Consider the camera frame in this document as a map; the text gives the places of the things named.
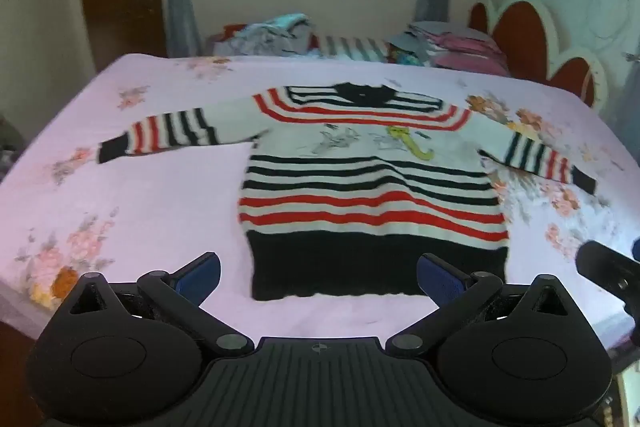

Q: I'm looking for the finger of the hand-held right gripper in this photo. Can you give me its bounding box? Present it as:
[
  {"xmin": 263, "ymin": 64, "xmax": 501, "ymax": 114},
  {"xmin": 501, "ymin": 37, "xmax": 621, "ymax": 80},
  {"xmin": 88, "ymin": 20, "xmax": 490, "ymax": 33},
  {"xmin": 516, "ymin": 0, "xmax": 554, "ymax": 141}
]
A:
[{"xmin": 575, "ymin": 240, "xmax": 640, "ymax": 334}]

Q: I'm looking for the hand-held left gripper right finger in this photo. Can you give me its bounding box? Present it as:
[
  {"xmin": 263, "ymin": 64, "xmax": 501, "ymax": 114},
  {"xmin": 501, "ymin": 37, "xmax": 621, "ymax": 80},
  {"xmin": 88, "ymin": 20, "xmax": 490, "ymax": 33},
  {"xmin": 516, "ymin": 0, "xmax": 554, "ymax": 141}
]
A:
[{"xmin": 386, "ymin": 252, "xmax": 577, "ymax": 356}]

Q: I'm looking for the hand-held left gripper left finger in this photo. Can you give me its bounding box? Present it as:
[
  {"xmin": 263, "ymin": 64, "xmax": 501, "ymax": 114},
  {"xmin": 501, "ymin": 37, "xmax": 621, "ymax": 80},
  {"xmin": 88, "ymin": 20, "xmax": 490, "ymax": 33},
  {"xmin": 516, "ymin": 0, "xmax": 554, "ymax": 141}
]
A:
[{"xmin": 64, "ymin": 251, "xmax": 254, "ymax": 356}]

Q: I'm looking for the striped knit sweater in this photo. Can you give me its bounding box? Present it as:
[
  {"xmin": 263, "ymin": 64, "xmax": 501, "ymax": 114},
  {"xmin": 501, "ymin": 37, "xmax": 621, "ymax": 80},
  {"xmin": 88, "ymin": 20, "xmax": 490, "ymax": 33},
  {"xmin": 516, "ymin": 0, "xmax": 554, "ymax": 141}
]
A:
[{"xmin": 96, "ymin": 82, "xmax": 599, "ymax": 303}]

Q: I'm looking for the stack of folded pink clothes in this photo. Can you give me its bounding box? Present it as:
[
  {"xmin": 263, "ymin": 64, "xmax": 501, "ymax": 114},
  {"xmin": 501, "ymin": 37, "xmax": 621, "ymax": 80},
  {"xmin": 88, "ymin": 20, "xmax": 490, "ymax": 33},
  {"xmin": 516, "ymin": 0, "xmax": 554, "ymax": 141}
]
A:
[{"xmin": 387, "ymin": 21, "xmax": 512, "ymax": 78}]

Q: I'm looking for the crumpled pile of clothes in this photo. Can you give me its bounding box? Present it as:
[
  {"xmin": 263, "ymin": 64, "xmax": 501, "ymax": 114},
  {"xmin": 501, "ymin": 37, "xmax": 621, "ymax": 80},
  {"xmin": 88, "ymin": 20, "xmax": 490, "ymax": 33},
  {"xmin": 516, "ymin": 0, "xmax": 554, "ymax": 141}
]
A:
[{"xmin": 212, "ymin": 13, "xmax": 319, "ymax": 56}]

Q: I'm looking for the pink floral bedsheet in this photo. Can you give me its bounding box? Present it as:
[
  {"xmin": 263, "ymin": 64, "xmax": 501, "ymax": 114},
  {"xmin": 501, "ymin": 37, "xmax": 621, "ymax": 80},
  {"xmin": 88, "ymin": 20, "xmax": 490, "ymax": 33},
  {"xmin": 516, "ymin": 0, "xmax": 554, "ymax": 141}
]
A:
[{"xmin": 0, "ymin": 52, "xmax": 640, "ymax": 348}]

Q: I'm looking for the red scalloped headboard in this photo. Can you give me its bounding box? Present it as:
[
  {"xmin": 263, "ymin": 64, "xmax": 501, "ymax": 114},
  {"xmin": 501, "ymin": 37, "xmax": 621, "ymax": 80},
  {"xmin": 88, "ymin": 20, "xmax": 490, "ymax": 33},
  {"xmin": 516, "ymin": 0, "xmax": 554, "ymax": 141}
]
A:
[{"xmin": 467, "ymin": 0, "xmax": 609, "ymax": 108}]

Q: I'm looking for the grey white striped cloth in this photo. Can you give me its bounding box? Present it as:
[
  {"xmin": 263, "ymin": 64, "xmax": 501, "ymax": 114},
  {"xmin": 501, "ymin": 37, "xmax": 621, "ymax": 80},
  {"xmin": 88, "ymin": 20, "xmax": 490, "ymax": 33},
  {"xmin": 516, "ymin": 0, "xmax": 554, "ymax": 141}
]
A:
[{"xmin": 317, "ymin": 34, "xmax": 392, "ymax": 60}]

